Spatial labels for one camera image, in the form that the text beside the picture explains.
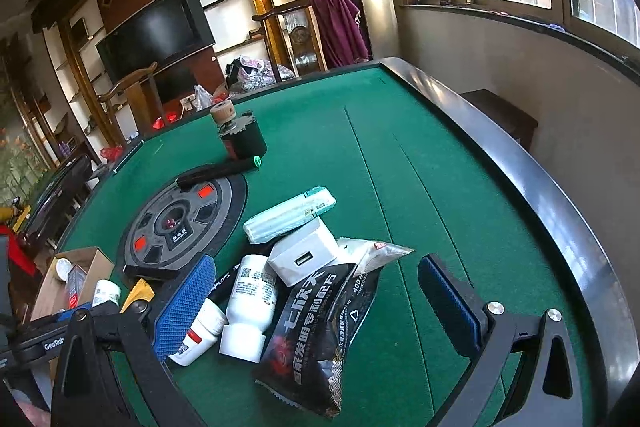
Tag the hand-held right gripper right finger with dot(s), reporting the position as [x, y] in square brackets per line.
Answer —
[450, 307]

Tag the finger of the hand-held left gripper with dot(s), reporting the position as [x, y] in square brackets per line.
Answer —
[52, 322]

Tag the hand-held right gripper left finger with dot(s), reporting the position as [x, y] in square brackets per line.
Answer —
[185, 302]

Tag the small white red-label bottle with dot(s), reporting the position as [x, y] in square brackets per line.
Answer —
[205, 327]

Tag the white medicine bottle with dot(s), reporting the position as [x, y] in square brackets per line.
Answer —
[250, 302]

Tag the cardboard box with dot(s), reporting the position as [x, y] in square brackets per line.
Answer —
[97, 264]

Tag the white USB charger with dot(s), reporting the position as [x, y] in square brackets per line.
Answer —
[300, 252]

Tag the green white tissue pack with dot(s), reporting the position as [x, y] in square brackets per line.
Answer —
[285, 217]

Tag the black printed snack bag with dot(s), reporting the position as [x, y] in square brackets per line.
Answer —
[315, 342]

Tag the black tube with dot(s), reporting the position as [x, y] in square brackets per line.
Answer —
[220, 284]

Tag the small grey carton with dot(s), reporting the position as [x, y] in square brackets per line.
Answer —
[76, 284]

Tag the white round tin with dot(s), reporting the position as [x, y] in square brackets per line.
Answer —
[64, 269]

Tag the white capped bottle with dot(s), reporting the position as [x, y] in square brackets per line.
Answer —
[106, 292]

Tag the red plastic stool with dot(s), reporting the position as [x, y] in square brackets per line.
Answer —
[17, 254]

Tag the round dice control panel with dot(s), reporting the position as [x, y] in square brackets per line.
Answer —
[225, 207]

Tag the black marker pen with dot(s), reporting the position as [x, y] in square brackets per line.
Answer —
[215, 172]

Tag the red plastic bag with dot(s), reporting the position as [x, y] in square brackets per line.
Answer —
[111, 152]

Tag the dark green hole saw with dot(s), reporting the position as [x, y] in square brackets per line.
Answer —
[247, 142]

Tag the wooden spool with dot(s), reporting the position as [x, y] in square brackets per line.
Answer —
[223, 113]

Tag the dark wooden stool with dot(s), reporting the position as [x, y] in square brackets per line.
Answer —
[500, 112]

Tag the clear plastic bag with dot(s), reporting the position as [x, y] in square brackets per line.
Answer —
[202, 98]

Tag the wooden armchair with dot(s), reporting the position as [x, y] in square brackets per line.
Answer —
[127, 82]
[285, 8]

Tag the floral plastic bag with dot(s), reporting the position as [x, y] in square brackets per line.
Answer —
[255, 74]

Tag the black flat television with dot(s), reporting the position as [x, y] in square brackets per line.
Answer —
[155, 34]

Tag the round table clock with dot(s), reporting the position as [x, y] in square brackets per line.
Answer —
[300, 35]

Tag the maroon garment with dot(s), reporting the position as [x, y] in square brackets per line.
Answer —
[340, 27]

